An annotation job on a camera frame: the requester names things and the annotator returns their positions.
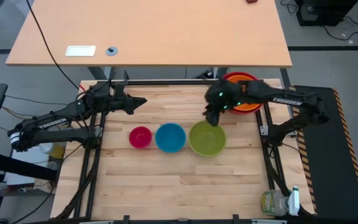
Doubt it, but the black equipment box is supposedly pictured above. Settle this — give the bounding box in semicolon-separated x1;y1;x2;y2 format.
294;0;358;27

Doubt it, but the light wooden desk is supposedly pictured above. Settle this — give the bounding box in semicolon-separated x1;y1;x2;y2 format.
5;0;293;80

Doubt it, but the large red bowl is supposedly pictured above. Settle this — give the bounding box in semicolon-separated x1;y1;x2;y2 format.
221;72;264;115

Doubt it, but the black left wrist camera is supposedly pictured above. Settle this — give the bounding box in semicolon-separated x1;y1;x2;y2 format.
87;81;115;105

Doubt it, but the long black cable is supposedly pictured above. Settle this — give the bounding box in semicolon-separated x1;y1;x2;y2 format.
25;0;81;91

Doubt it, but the orange bowl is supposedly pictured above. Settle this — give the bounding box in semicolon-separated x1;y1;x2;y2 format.
227;75;262;112

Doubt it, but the clear spray bottle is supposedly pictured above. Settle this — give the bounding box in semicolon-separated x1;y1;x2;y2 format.
260;185;301;217

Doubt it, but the black hazard-striped floor mat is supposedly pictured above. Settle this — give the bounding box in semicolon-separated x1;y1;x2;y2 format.
291;85;358;220

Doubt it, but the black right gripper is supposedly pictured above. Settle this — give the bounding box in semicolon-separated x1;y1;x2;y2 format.
203;79;245;127

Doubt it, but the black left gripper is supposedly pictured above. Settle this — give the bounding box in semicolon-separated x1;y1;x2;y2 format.
113;93;148;115

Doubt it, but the green bowl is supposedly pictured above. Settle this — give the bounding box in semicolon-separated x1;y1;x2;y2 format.
188;120;227;157

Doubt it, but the small pink bowl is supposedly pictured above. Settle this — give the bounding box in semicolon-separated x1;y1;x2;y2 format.
128;126;153;149

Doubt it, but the blue bowl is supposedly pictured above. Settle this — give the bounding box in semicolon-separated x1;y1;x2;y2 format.
154;123;187;154

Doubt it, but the black aluminium table frame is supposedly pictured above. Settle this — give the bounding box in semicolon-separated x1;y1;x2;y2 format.
51;78;291;224

